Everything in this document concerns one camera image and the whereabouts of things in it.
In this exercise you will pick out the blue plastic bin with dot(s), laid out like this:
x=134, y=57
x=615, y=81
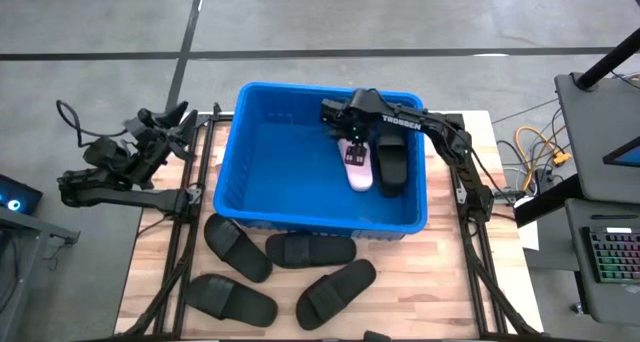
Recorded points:
x=280, y=182

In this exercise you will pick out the black slide sandal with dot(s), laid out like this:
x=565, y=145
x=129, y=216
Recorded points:
x=312, y=250
x=237, y=247
x=335, y=294
x=392, y=169
x=230, y=300

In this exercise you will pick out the grey desk with pole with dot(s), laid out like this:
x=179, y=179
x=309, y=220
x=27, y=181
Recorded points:
x=590, y=132

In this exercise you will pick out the white paper sheet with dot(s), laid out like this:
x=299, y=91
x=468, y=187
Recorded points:
x=529, y=237

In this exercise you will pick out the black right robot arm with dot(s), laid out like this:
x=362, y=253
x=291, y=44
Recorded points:
x=450, y=137

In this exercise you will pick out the black angled bar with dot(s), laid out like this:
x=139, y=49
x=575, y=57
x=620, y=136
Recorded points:
x=550, y=207

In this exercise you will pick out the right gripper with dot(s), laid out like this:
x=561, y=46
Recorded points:
x=357, y=117

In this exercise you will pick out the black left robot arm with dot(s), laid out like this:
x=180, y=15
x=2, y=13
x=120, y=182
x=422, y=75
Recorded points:
x=125, y=197

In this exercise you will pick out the black computer tower blue lights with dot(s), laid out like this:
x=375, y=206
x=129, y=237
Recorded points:
x=20, y=194

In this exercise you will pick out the grey side desk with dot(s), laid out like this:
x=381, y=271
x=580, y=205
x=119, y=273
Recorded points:
x=15, y=282

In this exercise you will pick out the backlit black keyboard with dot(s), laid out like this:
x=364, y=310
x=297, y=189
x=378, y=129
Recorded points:
x=615, y=254

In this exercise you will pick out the grey keyboard desk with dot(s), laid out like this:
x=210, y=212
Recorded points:
x=615, y=302

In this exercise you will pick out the pink slide sandal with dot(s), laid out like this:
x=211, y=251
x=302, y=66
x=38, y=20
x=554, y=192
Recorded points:
x=361, y=179

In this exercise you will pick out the black aluminium table frame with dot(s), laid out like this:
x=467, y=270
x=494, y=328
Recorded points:
x=181, y=262

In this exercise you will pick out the small black object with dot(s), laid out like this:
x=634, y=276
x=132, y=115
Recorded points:
x=377, y=336

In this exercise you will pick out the black tablet screen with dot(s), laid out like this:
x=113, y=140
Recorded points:
x=627, y=154

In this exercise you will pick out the black camera pole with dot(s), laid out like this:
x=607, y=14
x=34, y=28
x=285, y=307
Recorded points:
x=610, y=57

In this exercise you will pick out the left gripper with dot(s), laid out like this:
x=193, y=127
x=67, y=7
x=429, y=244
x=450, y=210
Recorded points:
x=152, y=149

